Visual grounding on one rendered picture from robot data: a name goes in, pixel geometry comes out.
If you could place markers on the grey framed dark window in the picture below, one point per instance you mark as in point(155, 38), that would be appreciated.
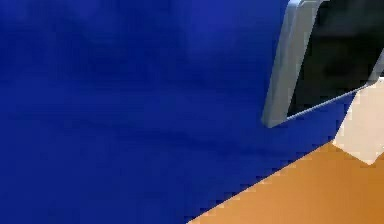
point(287, 66)

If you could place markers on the white block cupboard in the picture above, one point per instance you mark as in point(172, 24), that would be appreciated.
point(364, 126)

